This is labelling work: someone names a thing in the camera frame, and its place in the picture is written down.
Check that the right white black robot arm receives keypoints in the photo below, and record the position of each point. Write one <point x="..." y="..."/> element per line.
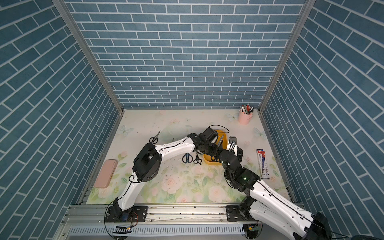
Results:
<point x="266" y="205"/>

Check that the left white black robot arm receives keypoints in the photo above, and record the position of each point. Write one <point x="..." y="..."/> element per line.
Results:
<point x="147" y="164"/>

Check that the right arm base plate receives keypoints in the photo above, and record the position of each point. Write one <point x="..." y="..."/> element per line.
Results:
<point x="235" y="213"/>

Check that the pink pen holder cup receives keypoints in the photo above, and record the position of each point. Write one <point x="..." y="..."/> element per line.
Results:
<point x="245" y="114"/>

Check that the small black scissors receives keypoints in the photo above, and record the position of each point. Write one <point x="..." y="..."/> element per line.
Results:
<point x="154" y="139"/>

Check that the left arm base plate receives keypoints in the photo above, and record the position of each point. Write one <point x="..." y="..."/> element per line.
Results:
<point x="136" y="214"/>

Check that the pink pencil case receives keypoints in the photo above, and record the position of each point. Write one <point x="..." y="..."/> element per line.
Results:
<point x="105" y="174"/>

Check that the aluminium front rail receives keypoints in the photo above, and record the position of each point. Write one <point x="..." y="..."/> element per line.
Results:
<point x="194" y="213"/>

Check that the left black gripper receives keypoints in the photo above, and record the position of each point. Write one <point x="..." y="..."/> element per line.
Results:
<point x="213" y="152"/>

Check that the floral table mat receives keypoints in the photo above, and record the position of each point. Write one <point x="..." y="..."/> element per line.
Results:
<point x="177" y="182"/>

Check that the thin black scissors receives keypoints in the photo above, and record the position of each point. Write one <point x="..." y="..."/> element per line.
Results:
<point x="197" y="160"/>

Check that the dark blue handled scissors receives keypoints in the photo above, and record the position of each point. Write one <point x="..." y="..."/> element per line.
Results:
<point x="187" y="158"/>

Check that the pencil box white blue red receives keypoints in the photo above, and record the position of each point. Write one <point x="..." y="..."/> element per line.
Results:
<point x="263" y="164"/>

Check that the yellow plastic storage box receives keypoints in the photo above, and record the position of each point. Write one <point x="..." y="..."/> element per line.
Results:
<point x="221" y="144"/>

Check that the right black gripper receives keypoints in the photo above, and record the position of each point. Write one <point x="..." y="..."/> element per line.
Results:
<point x="239" y="156"/>

